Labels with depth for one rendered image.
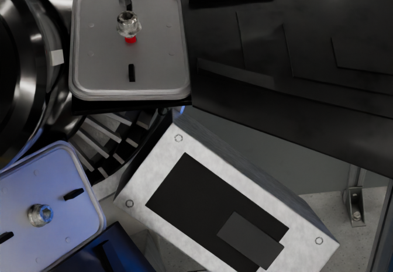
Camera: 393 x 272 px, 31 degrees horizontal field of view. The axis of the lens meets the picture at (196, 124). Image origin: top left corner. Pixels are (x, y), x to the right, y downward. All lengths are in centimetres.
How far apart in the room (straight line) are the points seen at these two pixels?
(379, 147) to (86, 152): 22
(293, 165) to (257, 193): 115
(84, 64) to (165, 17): 6
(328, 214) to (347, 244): 9
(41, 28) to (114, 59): 6
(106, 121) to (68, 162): 8
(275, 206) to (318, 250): 4
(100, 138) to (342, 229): 129
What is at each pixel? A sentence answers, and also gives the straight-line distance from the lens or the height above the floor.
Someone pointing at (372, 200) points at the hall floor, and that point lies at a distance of 182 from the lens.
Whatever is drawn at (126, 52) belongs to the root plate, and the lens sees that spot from 39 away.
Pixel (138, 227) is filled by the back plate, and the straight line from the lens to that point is 64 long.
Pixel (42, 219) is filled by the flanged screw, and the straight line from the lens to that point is 41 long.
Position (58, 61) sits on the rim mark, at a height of 121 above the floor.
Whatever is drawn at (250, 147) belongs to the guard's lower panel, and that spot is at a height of 25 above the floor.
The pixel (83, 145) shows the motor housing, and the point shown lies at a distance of 51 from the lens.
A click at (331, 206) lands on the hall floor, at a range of 179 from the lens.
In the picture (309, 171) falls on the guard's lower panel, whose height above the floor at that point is 14.
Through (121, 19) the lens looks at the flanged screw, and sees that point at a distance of 38.
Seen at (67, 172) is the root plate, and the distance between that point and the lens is 44.
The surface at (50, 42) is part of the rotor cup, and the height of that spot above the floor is 122.
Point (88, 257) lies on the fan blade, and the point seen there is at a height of 108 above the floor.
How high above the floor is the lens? 144
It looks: 48 degrees down
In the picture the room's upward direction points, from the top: 4 degrees counter-clockwise
